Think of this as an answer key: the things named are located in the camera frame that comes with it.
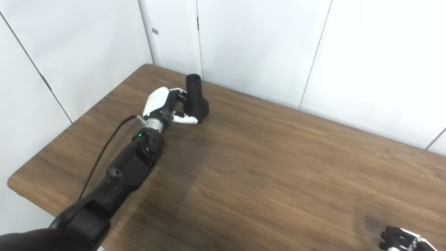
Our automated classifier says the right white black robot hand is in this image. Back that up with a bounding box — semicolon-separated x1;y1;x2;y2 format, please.
379;226;439;251

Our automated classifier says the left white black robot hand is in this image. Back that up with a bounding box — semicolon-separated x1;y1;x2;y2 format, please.
142;87;202;127

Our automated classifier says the black funnel-shaped nozzle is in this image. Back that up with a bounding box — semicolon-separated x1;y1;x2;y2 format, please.
185;74;210;123

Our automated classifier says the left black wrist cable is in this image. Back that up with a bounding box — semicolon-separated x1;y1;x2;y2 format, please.
77;115;147;201

